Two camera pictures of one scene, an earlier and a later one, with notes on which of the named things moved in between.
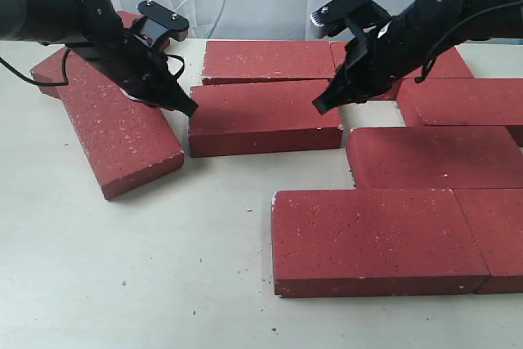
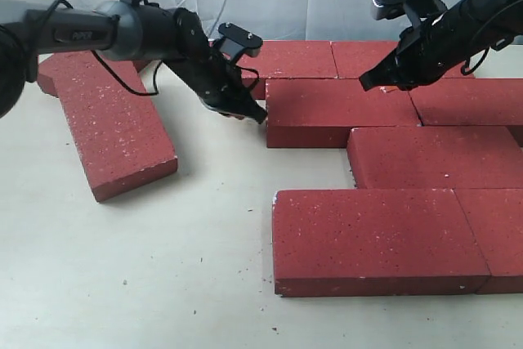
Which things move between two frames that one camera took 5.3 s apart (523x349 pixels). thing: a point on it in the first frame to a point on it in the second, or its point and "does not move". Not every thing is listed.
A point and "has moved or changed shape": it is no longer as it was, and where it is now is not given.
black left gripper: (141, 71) to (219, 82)
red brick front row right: (495, 218) does not move
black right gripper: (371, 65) to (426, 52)
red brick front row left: (354, 243) does not move
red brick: (262, 117) has moved or changed shape
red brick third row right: (471, 157) does not move
